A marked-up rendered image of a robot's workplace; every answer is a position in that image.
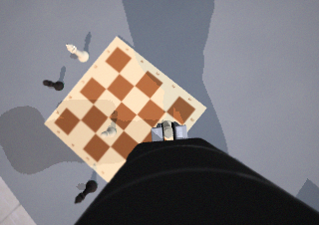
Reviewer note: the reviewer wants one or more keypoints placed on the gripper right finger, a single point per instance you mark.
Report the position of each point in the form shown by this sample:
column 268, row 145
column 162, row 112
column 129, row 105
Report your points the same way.
column 179, row 131

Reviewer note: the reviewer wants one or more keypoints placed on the chess board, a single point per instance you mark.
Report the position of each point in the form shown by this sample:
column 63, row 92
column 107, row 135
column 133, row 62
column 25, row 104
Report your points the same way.
column 124, row 91

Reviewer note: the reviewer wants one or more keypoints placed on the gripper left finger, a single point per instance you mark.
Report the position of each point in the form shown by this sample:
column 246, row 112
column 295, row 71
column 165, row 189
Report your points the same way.
column 157, row 132

